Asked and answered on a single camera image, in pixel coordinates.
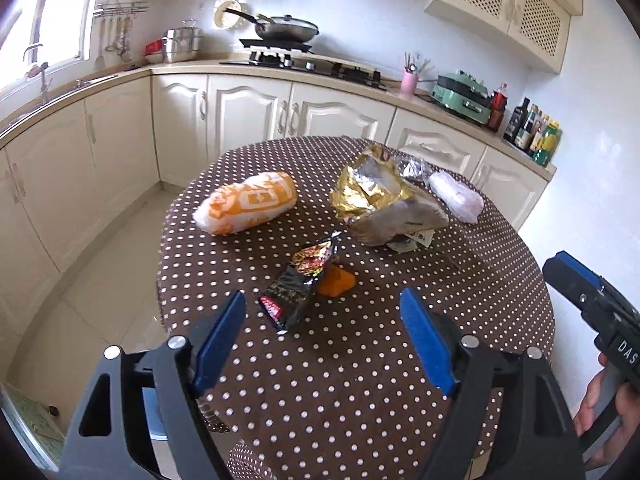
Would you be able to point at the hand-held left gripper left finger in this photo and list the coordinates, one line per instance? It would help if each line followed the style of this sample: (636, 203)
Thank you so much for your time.
(220, 342)

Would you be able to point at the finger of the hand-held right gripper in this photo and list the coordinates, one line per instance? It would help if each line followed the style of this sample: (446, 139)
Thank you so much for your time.
(572, 272)

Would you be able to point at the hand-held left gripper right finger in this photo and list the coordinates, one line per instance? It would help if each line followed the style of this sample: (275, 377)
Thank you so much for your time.
(427, 347)

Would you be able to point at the black snack packet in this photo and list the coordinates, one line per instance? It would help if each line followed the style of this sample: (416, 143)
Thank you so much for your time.
(292, 292)

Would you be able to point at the light blue plastic bin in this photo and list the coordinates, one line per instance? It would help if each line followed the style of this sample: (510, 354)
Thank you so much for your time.
(152, 415)

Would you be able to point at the small printed paper label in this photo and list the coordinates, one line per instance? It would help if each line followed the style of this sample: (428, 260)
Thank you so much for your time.
(416, 240)

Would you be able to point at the orange peel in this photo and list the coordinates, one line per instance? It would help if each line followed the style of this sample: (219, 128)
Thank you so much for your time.
(339, 282)

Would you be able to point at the grey brown wrapper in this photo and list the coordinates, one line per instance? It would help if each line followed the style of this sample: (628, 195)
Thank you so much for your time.
(400, 220)

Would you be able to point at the white plastic wad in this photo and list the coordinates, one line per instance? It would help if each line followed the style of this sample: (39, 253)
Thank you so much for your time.
(457, 197)

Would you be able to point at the orange white snack bag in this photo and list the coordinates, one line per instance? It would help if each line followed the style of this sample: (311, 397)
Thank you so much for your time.
(245, 202)

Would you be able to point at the gold foil wrapper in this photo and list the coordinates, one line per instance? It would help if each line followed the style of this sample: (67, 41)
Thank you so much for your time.
(365, 190)

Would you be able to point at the clear silver wrapper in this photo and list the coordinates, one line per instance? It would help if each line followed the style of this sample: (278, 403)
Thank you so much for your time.
(412, 167)

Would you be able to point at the person's right hand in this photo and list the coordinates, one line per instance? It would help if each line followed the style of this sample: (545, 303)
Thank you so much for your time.
(592, 395)

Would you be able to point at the polka-dot covered stool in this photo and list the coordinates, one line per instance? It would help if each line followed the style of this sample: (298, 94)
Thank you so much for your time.
(250, 462)

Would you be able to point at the green yellow bottle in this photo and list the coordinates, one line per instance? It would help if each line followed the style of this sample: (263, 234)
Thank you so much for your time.
(547, 145)

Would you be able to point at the brown sauce bottle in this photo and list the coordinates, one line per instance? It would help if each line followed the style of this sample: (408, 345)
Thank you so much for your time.
(532, 132)

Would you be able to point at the dark glass bottle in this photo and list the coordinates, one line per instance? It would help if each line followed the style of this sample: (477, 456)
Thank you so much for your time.
(515, 122)

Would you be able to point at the red bottle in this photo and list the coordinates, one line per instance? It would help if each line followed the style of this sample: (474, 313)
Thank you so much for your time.
(498, 110)

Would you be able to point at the green patterned floor mat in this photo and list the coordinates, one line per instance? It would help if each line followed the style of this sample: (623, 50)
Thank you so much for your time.
(30, 417)

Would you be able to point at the green electric cooker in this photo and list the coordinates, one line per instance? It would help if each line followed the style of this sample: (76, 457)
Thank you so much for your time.
(460, 97)

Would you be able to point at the cream lower kitchen cabinets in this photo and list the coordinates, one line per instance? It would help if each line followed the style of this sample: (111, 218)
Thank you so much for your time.
(125, 135)

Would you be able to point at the pink utensil holder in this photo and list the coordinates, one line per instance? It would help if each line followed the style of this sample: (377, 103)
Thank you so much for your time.
(409, 85)

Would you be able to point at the bundle of kitchen utensils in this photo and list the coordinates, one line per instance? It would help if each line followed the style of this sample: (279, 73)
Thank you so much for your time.
(415, 64)

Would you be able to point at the beige kitchen countertop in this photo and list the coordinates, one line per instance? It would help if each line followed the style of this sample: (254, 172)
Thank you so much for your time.
(200, 66)

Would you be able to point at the black gas stove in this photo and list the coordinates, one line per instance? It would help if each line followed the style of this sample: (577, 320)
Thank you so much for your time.
(320, 66)

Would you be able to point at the steel steamer pot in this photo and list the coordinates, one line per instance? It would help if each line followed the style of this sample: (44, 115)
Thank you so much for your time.
(182, 45)

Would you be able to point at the red container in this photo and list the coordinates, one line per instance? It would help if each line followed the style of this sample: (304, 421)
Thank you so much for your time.
(154, 48)

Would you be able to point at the hanging metal ladle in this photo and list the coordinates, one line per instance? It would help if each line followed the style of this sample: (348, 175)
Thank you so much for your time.
(124, 42)

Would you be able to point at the black wok with lid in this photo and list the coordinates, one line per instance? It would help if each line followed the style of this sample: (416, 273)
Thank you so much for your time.
(287, 30)

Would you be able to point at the steel sink faucet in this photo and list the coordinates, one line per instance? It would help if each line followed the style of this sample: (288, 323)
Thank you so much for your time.
(42, 75)

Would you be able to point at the kitchen window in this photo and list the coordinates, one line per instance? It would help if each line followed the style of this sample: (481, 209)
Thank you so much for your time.
(45, 5)

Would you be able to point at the round cream wall vent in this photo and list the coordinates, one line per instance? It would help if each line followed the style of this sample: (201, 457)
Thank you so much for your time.
(226, 16)

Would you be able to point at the metal wall utensil rack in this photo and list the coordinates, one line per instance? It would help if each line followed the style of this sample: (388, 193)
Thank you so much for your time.
(120, 8)

